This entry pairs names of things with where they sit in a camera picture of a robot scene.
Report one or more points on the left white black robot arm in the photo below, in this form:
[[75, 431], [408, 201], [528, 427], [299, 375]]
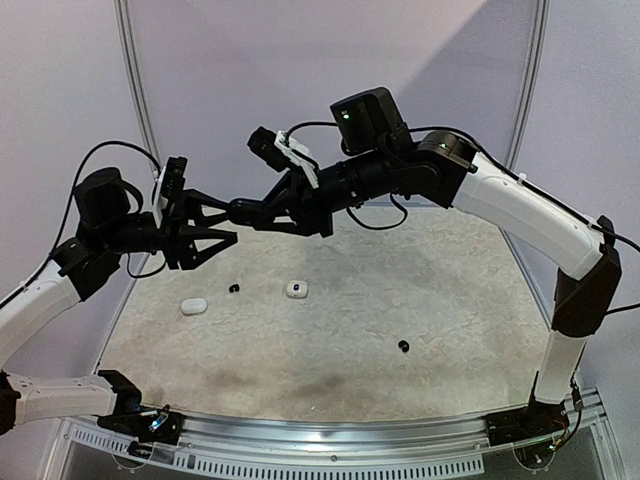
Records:
[[112, 224]]

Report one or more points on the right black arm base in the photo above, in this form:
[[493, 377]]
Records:
[[533, 420]]

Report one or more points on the black oval charging case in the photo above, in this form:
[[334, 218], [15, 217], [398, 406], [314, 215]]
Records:
[[245, 212]]

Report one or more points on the small white charging case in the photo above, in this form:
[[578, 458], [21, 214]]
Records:
[[297, 289]]

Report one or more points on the aluminium corner post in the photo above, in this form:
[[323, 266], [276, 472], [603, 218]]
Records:
[[528, 84], [124, 23]]

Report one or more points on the white oval charging case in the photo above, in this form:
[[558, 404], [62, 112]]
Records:
[[193, 306]]

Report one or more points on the right aluminium corner post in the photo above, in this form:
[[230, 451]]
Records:
[[528, 84]]

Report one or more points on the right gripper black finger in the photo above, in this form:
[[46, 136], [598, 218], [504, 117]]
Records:
[[285, 192], [276, 221]]

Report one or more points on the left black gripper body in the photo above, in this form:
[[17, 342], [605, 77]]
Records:
[[174, 215]]

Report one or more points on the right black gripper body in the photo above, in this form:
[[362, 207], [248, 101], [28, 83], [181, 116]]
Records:
[[310, 201]]

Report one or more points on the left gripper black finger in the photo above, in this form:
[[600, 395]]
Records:
[[197, 245], [198, 201]]

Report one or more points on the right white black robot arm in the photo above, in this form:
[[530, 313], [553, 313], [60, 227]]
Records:
[[451, 171]]

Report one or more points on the left aluminium corner post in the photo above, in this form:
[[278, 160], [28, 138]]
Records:
[[124, 23]]

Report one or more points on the aluminium front rail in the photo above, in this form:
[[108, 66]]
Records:
[[216, 447]]

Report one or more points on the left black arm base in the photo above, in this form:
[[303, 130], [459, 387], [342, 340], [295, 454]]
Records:
[[147, 425]]

